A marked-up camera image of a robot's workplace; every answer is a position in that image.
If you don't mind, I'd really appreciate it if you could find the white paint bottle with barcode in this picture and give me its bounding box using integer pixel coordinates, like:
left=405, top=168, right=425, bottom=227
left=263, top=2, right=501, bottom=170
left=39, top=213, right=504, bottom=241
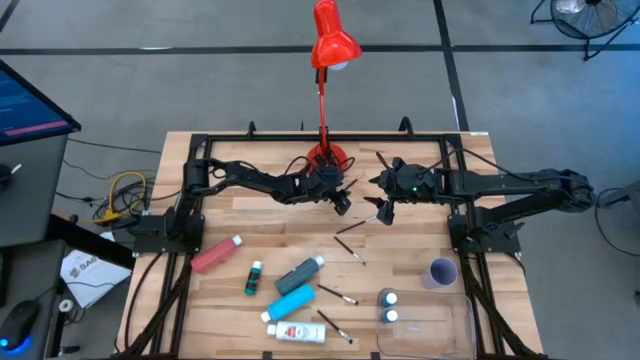
left=265, top=320, right=328, bottom=345

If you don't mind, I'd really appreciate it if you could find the computer monitor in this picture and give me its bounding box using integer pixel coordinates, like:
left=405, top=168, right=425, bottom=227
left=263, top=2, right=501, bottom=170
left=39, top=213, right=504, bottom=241
left=0, top=59, right=82, bottom=147

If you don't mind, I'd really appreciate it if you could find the grey desk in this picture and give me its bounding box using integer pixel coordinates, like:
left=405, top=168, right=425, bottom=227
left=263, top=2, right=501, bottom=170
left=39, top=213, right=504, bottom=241
left=0, top=133, right=70, bottom=249

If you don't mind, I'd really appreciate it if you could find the clear plastic bin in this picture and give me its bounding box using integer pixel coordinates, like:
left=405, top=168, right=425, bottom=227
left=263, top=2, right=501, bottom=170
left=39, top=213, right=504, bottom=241
left=375, top=287, right=476, bottom=359

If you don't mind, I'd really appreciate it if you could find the thin brush with tan end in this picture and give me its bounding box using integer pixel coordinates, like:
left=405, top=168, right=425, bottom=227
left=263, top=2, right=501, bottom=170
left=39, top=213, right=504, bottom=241
left=343, top=173, right=365, bottom=194

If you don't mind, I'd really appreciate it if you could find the black table frame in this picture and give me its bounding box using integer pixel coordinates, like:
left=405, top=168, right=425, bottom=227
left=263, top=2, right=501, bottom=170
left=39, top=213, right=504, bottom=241
left=117, top=119, right=549, bottom=360

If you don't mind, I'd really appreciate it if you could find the red desk lamp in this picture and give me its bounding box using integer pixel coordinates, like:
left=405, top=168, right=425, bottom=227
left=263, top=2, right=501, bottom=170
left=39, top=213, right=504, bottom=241
left=304, top=0, right=364, bottom=176

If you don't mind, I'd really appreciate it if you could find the small teal paint bottle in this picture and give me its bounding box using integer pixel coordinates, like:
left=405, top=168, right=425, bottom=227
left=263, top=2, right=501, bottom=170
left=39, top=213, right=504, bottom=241
left=243, top=259, right=264, bottom=297

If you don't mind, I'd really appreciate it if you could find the thin black liner brush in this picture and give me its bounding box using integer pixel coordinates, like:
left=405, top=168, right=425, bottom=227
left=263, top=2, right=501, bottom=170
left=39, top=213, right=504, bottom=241
left=335, top=214, right=379, bottom=235

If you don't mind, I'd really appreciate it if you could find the dark slate paint bottle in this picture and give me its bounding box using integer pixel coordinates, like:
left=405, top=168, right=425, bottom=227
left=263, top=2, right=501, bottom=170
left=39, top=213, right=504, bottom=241
left=273, top=254, right=326, bottom=297

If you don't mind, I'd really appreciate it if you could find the white paper sheet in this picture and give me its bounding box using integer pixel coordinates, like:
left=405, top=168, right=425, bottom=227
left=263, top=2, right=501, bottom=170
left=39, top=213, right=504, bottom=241
left=59, top=248, right=132, bottom=309

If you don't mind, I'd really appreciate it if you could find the red paint bottle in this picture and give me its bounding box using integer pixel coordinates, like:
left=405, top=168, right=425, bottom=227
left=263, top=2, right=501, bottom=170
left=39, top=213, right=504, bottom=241
left=189, top=234, right=245, bottom=275

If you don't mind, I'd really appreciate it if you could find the lavender plastic cup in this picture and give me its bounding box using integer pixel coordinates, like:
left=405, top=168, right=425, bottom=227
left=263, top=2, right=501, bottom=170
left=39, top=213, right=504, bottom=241
left=419, top=256, right=459, bottom=291

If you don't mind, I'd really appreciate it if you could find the black computer mouse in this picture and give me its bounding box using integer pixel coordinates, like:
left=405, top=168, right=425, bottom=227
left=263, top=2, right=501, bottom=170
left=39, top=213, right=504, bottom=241
left=0, top=299, right=41, bottom=351

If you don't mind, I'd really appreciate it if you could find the black floor fan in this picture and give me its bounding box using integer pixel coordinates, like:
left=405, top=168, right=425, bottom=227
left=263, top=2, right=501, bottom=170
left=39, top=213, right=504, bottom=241
left=529, top=0, right=640, bottom=62

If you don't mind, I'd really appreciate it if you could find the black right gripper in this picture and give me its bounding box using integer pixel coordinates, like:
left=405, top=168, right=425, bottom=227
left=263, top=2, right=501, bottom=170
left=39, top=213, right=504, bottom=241
left=363, top=157, right=441, bottom=227

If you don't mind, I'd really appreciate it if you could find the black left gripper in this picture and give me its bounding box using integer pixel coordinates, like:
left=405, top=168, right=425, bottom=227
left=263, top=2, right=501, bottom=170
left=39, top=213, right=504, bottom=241
left=305, top=164, right=353, bottom=217

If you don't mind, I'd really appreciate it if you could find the light blue paint bottle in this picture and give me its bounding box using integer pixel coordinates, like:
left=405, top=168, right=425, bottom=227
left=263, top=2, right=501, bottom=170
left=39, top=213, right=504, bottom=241
left=259, top=283, right=317, bottom=324

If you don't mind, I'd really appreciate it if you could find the yellow cable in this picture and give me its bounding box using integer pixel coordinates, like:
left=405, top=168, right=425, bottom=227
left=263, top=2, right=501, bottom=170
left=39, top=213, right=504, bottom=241
left=92, top=170, right=148, bottom=225

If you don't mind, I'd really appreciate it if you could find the black side desk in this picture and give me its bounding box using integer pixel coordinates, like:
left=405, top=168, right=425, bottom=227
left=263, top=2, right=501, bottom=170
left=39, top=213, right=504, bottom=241
left=0, top=213, right=137, bottom=360

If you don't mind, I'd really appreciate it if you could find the black paint brush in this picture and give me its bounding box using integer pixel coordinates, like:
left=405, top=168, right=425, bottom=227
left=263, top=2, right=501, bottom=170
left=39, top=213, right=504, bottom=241
left=316, top=309, right=354, bottom=345
left=333, top=235, right=367, bottom=266
left=316, top=283, right=360, bottom=306

